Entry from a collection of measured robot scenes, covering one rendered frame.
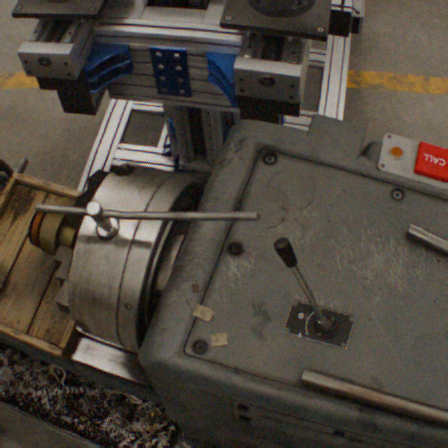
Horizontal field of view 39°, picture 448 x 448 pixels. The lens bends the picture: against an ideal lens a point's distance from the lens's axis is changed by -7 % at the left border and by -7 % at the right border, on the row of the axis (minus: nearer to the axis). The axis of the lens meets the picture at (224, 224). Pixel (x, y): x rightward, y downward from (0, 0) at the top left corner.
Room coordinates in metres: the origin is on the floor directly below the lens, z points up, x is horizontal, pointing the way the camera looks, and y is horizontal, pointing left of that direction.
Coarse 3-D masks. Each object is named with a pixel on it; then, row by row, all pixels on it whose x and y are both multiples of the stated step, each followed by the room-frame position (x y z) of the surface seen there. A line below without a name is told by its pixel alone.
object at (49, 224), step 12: (36, 216) 0.61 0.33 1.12; (48, 216) 0.60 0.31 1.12; (60, 216) 0.60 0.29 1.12; (36, 228) 0.58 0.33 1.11; (48, 228) 0.58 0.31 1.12; (60, 228) 0.58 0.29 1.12; (72, 228) 0.58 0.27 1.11; (36, 240) 0.57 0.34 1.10; (48, 240) 0.56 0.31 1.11; (60, 240) 0.56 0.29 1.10; (72, 240) 0.56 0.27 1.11; (48, 252) 0.55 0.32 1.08
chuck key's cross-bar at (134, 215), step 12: (36, 204) 0.52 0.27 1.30; (48, 204) 0.51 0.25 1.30; (108, 216) 0.48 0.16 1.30; (120, 216) 0.48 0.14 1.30; (132, 216) 0.47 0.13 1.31; (144, 216) 0.47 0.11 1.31; (156, 216) 0.46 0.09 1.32; (168, 216) 0.46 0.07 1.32; (180, 216) 0.46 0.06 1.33; (192, 216) 0.45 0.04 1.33; (204, 216) 0.45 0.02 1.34; (216, 216) 0.44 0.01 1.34; (228, 216) 0.44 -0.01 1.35; (240, 216) 0.43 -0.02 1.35; (252, 216) 0.43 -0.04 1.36
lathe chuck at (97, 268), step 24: (144, 168) 0.63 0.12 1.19; (96, 192) 0.57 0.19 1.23; (120, 192) 0.56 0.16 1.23; (144, 192) 0.56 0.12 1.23; (96, 240) 0.49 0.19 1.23; (120, 240) 0.48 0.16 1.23; (72, 264) 0.46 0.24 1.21; (96, 264) 0.45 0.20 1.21; (120, 264) 0.45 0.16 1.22; (72, 288) 0.43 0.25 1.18; (96, 288) 0.42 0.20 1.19; (120, 288) 0.42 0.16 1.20; (72, 312) 0.41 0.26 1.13; (96, 312) 0.40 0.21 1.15; (96, 336) 0.39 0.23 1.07
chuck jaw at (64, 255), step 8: (64, 248) 0.54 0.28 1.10; (56, 256) 0.53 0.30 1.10; (64, 256) 0.53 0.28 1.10; (72, 256) 0.53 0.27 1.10; (56, 264) 0.52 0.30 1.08; (64, 264) 0.51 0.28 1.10; (64, 272) 0.50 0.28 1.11; (64, 280) 0.48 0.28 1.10; (64, 288) 0.46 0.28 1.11; (64, 296) 0.45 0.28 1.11; (64, 304) 0.43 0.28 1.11
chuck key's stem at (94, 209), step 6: (90, 204) 0.49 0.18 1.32; (96, 204) 0.49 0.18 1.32; (90, 210) 0.49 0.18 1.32; (96, 210) 0.48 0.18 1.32; (102, 210) 0.49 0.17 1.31; (90, 216) 0.48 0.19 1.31; (96, 216) 0.48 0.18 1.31; (96, 222) 0.48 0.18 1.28; (102, 222) 0.48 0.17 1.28; (108, 222) 0.49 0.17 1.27; (102, 228) 0.49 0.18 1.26; (108, 228) 0.50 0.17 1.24
